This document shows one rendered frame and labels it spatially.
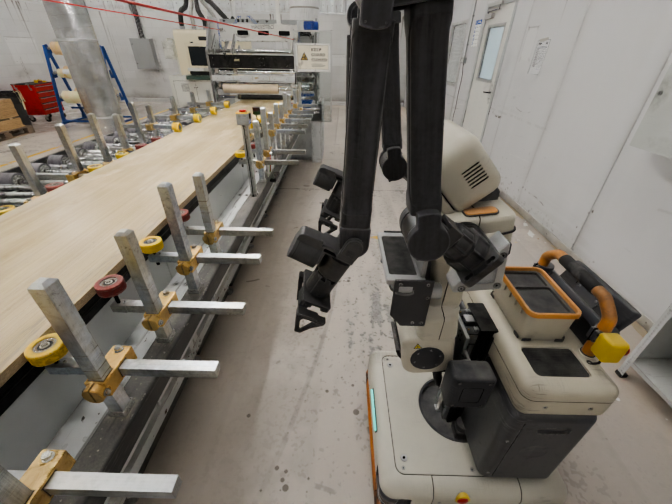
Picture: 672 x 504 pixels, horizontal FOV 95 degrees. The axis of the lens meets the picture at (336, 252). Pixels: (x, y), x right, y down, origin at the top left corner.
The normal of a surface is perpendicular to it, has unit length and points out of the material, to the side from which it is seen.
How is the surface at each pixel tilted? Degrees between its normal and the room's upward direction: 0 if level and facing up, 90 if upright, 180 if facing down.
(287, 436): 0
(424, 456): 0
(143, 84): 90
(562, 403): 90
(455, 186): 90
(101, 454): 0
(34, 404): 90
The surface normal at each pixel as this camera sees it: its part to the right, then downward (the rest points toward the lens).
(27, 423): 1.00, 0.02
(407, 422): 0.01, -0.84
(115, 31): -0.02, 0.55
